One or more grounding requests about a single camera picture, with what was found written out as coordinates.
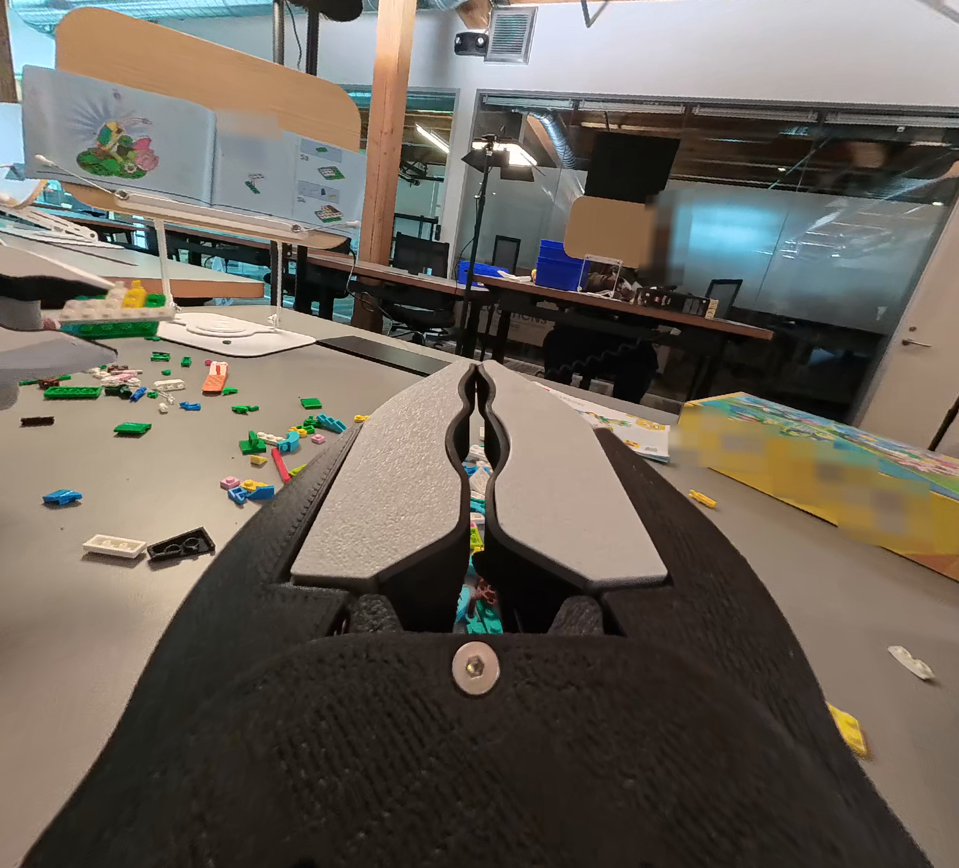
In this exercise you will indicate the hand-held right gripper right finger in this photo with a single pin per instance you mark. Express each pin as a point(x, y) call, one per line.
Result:
point(577, 501)

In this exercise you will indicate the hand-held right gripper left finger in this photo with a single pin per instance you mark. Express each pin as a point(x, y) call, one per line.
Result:
point(374, 501)

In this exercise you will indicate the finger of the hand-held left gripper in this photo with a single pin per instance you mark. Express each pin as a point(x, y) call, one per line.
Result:
point(37, 269)
point(45, 355)

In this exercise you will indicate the green white toy brick assembly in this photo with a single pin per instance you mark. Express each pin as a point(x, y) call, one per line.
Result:
point(112, 317)

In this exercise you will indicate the grey desk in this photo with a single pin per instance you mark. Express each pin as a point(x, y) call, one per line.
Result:
point(112, 658)

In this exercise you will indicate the scattered small toy bricks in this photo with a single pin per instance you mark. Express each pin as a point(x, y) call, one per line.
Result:
point(71, 392)

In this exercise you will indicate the pale folding stand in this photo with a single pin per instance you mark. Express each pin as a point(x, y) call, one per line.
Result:
point(52, 220)

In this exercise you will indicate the flat instruction booklet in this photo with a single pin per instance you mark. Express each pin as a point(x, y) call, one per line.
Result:
point(637, 433)

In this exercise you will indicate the grey wood-edged table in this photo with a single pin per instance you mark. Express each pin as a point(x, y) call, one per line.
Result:
point(150, 269)

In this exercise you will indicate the tiny yellow brick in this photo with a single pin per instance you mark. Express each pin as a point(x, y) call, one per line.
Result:
point(702, 499)

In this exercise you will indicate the orange brick separator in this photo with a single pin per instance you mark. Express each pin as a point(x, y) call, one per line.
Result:
point(216, 377)

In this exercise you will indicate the open instruction booklet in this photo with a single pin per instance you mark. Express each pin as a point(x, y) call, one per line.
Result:
point(172, 149)

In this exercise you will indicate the black plate brick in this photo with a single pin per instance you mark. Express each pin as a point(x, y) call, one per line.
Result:
point(180, 546)

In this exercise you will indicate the white plate brick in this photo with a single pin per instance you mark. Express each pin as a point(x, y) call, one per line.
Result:
point(114, 546)

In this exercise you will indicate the long brown table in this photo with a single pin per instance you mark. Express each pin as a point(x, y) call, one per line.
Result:
point(674, 313)

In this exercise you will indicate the black device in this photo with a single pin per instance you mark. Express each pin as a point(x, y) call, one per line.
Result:
point(674, 301)

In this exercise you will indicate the large blue storage bin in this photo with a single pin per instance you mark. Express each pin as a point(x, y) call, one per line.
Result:
point(562, 265)

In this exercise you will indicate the small blue storage bin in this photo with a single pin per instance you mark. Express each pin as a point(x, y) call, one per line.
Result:
point(476, 269)

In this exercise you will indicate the colourful toy brick box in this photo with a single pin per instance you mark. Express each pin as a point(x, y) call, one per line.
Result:
point(824, 426)

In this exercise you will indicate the black studio light stand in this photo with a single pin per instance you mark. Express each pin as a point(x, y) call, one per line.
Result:
point(498, 164)

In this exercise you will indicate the yellow plate brick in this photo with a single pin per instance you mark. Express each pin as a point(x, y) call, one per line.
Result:
point(850, 729)

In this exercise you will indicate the wooden pillar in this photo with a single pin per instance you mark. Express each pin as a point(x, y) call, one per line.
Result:
point(393, 134)

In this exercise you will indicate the clear toy piece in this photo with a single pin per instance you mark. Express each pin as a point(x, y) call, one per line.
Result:
point(910, 662)

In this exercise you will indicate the black tripod leg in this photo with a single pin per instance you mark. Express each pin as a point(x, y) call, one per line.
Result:
point(945, 422)

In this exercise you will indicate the white door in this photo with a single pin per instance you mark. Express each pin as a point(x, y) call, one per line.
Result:
point(914, 299)

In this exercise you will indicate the black wall screen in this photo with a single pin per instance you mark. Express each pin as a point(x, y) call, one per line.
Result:
point(633, 167)

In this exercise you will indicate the grey wall vent grille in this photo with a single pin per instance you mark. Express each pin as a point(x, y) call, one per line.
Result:
point(511, 34)

